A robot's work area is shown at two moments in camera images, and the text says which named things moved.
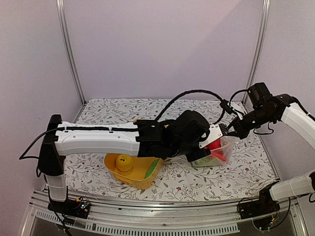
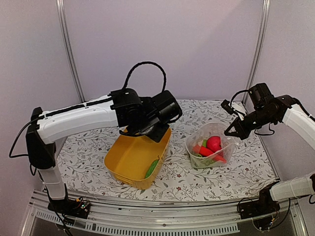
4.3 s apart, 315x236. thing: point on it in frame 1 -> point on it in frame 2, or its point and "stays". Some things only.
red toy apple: (214, 145) stays
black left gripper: (200, 155) -> (159, 136)
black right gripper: (240, 132) stays
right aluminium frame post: (252, 71) stays
